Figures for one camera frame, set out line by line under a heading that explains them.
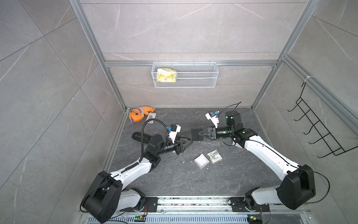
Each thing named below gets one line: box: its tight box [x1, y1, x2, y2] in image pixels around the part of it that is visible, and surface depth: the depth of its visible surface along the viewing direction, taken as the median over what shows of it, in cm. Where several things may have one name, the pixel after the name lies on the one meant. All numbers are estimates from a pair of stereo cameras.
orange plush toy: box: [128, 105, 156, 125], surface depth 109 cm
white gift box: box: [206, 149, 223, 164], surface depth 92 cm
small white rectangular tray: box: [145, 112, 157, 124], surface depth 116 cm
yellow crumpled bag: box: [156, 67, 177, 83], surface depth 87 cm
